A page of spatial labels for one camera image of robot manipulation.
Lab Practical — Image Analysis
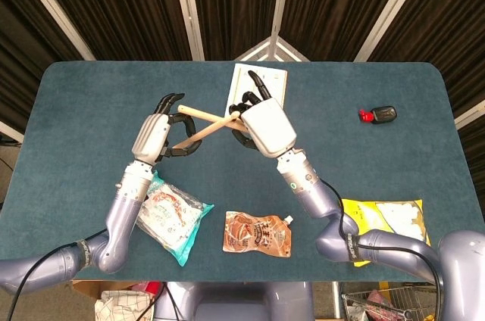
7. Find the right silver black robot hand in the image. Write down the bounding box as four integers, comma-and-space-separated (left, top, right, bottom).
226, 70, 298, 158

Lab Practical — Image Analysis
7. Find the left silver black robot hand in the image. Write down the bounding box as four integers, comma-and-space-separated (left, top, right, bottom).
131, 92, 204, 167

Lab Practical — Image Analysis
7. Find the wooden drumstick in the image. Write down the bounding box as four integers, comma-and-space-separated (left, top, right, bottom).
171, 110, 241, 150
177, 104, 251, 133

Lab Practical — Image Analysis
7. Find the flat white cardboard box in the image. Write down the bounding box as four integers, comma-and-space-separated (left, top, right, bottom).
224, 62, 288, 117

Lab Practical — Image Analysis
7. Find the blue felt table mat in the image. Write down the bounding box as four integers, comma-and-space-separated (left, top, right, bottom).
0, 60, 485, 283

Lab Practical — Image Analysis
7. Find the teal clear snack bag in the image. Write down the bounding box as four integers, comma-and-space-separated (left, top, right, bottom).
136, 170, 215, 267

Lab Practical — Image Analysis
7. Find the orange spout pouch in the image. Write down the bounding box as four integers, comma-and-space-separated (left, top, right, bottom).
221, 210, 296, 259

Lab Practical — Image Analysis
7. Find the black red small device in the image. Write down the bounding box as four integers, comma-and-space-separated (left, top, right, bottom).
358, 105, 399, 124

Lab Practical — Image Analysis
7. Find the dark brown pleated curtain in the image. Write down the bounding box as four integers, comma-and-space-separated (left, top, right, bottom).
0, 0, 485, 193

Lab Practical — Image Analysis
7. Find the red plastic bag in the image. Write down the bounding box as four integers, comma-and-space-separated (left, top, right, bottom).
130, 281, 164, 295

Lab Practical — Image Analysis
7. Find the yellow snack bag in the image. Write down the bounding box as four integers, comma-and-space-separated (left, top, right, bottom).
338, 198, 433, 268

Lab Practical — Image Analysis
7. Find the brown cardboard box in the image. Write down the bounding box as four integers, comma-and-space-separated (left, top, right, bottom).
71, 281, 137, 301

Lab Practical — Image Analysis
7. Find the white checked cloth bag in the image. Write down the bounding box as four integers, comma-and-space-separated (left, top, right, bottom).
94, 289, 155, 321

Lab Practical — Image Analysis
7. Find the grey-purple robot torso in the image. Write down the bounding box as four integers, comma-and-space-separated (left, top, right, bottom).
154, 282, 315, 321

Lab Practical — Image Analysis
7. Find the grey metal table leg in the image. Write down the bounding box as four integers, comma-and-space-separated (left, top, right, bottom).
331, 282, 340, 321

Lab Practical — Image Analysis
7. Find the white triangular frame foot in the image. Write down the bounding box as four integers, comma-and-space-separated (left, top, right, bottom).
233, 35, 311, 63

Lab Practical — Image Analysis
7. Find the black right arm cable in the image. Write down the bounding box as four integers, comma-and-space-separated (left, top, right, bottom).
320, 179, 444, 321

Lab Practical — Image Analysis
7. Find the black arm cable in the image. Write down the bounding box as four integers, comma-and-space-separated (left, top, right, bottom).
320, 179, 444, 321
7, 228, 109, 321

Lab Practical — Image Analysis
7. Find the black torso cable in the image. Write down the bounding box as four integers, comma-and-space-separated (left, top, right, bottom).
161, 282, 185, 321

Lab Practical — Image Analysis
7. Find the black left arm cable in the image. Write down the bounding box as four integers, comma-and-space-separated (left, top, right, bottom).
7, 228, 109, 321

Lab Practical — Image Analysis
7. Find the wire mesh basket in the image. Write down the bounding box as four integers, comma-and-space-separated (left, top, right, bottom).
342, 285, 437, 321

